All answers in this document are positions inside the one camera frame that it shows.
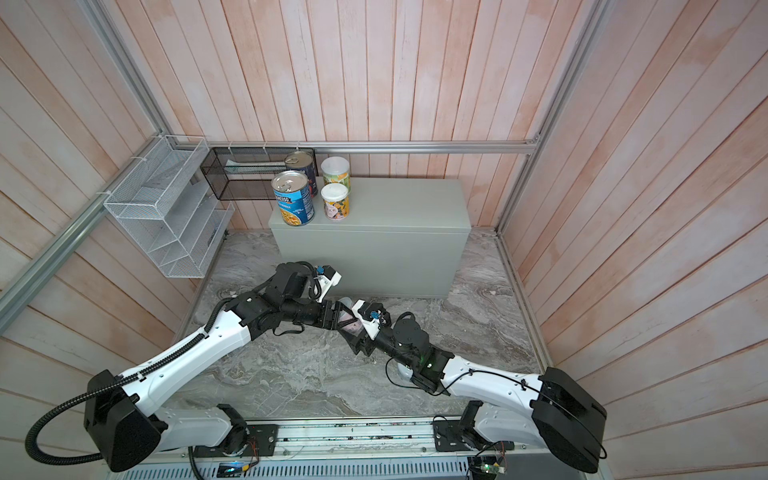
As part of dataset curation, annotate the blue soup can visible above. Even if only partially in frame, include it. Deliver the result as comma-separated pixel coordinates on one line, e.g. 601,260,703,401
271,170,314,226

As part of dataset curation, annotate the yellow can white lid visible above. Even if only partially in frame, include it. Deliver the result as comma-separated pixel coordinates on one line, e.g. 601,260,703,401
320,156,350,189
320,183,350,221

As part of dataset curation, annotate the dark blue tomato can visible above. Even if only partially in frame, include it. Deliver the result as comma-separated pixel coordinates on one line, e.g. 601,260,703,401
285,150,318,197

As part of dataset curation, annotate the pink-label short can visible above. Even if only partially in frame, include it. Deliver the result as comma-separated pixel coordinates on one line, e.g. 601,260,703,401
337,297,364,338

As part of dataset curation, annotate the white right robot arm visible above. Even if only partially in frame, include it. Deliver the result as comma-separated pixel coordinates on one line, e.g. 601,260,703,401
335,312,607,474

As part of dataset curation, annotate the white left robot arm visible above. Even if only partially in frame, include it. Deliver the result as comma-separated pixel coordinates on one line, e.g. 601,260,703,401
24,261,341,472

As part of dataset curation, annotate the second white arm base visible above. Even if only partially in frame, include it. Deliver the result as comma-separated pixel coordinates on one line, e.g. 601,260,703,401
154,404,279,457

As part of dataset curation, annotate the grey metal cabinet box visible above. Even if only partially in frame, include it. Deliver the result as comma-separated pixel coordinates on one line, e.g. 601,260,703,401
269,178,471,298

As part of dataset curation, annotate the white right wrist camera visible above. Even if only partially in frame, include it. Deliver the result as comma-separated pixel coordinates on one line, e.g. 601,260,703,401
352,300,388,340

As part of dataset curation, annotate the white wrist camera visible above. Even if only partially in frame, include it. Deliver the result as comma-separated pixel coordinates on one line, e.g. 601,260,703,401
315,265,341,303
352,300,388,340

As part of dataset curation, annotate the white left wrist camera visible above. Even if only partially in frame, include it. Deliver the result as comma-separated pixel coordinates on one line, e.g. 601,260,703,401
315,265,341,303

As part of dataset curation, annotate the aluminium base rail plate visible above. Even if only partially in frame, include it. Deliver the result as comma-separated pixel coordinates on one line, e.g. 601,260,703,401
120,406,586,479

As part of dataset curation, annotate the black wire mesh basket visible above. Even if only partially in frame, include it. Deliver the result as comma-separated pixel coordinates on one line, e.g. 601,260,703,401
200,148,319,201

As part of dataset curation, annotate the white wire mesh shelf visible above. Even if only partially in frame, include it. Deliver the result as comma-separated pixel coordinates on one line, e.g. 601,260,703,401
104,135,234,279

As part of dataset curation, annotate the aluminium wall rail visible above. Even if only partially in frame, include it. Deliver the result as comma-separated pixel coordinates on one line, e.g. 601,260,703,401
204,140,538,155

